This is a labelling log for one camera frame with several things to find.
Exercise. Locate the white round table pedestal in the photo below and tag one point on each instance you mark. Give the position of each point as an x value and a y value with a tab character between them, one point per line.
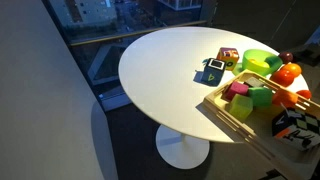
181	148

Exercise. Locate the blue plush cube with number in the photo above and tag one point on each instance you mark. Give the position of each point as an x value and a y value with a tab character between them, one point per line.
212	76

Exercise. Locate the small red toy strawberry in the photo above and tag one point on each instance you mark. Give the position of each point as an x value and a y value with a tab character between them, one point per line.
304	94

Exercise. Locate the translucent green bowl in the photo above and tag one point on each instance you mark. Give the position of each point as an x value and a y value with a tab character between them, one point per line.
255	68

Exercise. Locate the wooden window handrail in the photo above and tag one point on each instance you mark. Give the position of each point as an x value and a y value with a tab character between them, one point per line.
133	32

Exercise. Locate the wooden slatted crate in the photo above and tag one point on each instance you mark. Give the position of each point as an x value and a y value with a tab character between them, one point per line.
220	108

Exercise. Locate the red toy tomato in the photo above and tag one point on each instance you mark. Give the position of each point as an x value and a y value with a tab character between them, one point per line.
281	78

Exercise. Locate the black yellow checkered plush cube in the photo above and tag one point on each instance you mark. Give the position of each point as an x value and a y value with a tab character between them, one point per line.
295	128

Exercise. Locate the yellow toy lemon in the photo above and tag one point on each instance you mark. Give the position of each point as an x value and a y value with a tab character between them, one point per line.
257	63

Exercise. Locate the orange foam block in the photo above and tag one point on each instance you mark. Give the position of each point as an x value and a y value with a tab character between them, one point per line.
284	98

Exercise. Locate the toy orange fruit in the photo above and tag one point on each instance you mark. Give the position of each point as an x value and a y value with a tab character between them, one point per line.
292	69

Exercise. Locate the dark red toy plum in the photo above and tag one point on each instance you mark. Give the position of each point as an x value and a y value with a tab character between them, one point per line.
286	57

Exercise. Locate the magenta foam block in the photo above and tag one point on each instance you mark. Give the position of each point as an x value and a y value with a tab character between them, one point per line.
236	90

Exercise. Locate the grey foam block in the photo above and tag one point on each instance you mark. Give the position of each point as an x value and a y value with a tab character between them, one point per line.
254	81

